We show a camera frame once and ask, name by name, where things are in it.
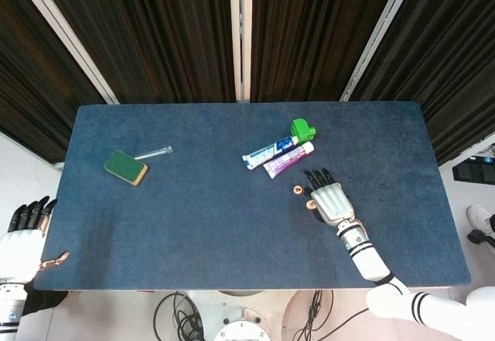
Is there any white frame post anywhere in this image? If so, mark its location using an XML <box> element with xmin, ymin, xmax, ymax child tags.
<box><xmin>9</xmin><ymin>0</ymin><xmax>119</xmax><ymax>105</ymax></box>
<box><xmin>340</xmin><ymin>0</ymin><xmax>417</xmax><ymax>102</ymax></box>
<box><xmin>229</xmin><ymin>0</ymin><xmax>254</xmax><ymax>104</ymax></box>

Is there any dark brown curtain panel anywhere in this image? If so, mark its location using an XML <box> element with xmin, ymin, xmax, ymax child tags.
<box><xmin>34</xmin><ymin>0</ymin><xmax>237</xmax><ymax>104</ymax></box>
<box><xmin>353</xmin><ymin>0</ymin><xmax>495</xmax><ymax>166</ymax></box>
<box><xmin>0</xmin><ymin>0</ymin><xmax>108</xmax><ymax>164</ymax></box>
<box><xmin>251</xmin><ymin>0</ymin><xmax>403</xmax><ymax>102</ymax></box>

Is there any purple white toothpaste tube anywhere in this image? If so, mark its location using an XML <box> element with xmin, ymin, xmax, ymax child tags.
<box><xmin>262</xmin><ymin>142</ymin><xmax>316</xmax><ymax>180</ymax></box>

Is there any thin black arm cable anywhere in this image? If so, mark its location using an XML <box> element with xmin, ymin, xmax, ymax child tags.
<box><xmin>321</xmin><ymin>308</ymin><xmax>369</xmax><ymax>333</ymax></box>

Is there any green yellow sponge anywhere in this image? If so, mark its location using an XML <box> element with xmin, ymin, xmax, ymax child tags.
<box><xmin>103</xmin><ymin>149</ymin><xmax>149</xmax><ymax>186</ymax></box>

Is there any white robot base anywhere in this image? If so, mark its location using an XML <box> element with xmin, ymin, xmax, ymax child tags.
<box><xmin>185</xmin><ymin>289</ymin><xmax>336</xmax><ymax>341</ymax></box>

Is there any black cloth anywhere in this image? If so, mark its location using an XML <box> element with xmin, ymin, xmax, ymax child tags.
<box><xmin>21</xmin><ymin>288</ymin><xmax>70</xmax><ymax>317</ymax></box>

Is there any white shoe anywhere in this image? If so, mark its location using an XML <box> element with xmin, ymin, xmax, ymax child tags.
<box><xmin>466</xmin><ymin>203</ymin><xmax>495</xmax><ymax>237</ymax></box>

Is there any clear plastic tube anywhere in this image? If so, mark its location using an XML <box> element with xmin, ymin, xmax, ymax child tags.
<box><xmin>133</xmin><ymin>145</ymin><xmax>173</xmax><ymax>161</ymax></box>

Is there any black cable bundle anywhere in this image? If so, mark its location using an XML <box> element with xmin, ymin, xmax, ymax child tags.
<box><xmin>153</xmin><ymin>292</ymin><xmax>206</xmax><ymax>341</ymax></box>

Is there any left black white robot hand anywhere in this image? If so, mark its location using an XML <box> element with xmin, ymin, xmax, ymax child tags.
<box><xmin>0</xmin><ymin>196</ymin><xmax>70</xmax><ymax>285</ymax></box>

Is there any right black grey robot hand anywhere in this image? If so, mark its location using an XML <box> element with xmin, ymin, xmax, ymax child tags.
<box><xmin>303</xmin><ymin>167</ymin><xmax>357</xmax><ymax>228</ymax></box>

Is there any blue white toothpaste tube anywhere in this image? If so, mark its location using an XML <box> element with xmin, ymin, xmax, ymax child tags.
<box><xmin>242</xmin><ymin>135</ymin><xmax>299</xmax><ymax>171</ymax></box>

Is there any green plastic block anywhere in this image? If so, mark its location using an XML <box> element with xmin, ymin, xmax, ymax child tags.
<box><xmin>290</xmin><ymin>118</ymin><xmax>317</xmax><ymax>143</ymax></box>

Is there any black device with blue sticker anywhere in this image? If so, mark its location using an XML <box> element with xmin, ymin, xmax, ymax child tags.
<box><xmin>452</xmin><ymin>155</ymin><xmax>495</xmax><ymax>186</ymax></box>

